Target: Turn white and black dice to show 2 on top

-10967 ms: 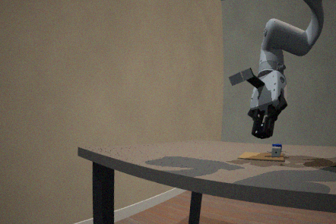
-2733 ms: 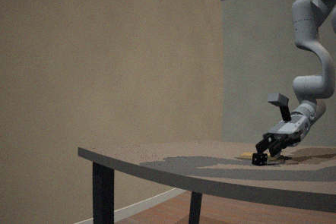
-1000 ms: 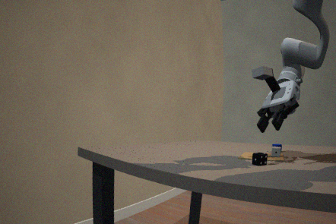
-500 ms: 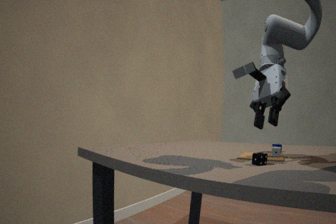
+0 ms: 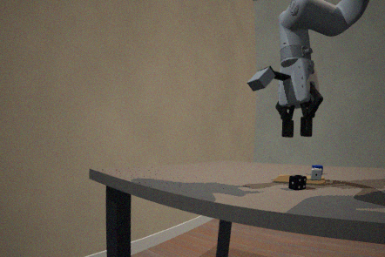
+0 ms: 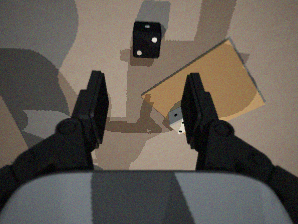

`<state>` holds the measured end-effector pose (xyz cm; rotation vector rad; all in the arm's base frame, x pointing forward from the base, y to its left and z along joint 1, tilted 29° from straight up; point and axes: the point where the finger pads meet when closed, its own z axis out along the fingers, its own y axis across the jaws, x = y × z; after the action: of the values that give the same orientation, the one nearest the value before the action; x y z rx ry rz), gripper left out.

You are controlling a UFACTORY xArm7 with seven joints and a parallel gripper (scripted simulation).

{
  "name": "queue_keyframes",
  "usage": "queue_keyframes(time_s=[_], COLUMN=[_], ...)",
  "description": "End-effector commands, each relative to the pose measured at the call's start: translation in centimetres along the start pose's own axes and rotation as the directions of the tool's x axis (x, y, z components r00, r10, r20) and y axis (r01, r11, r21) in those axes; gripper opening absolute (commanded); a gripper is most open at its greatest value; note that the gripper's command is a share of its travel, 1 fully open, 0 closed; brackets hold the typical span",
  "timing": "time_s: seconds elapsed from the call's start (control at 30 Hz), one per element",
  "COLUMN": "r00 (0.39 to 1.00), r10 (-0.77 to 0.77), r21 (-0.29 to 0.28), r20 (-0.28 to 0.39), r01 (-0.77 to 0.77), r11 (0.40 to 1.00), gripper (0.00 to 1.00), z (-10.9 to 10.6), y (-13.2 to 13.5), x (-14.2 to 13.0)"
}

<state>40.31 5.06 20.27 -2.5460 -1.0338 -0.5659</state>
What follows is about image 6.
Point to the black die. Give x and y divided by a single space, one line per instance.
146 39

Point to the white die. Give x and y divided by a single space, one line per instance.
176 120

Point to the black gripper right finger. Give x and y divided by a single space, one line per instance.
226 152

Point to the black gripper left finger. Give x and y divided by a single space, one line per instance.
67 146

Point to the tan mat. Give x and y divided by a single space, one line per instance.
222 74

